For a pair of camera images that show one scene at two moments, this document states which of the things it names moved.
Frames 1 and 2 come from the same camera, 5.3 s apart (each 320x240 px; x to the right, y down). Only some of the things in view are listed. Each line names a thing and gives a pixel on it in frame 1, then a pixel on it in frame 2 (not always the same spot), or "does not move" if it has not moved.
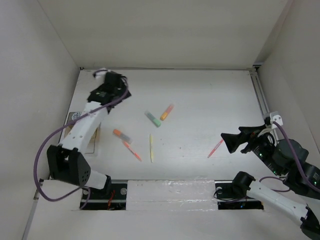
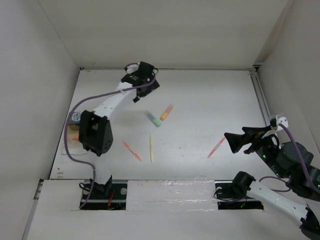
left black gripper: x=122 y=90 -> x=150 y=88
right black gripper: x=252 y=132 does not move
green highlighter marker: x=154 y=120 does not move
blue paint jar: x=75 y=115 does not move
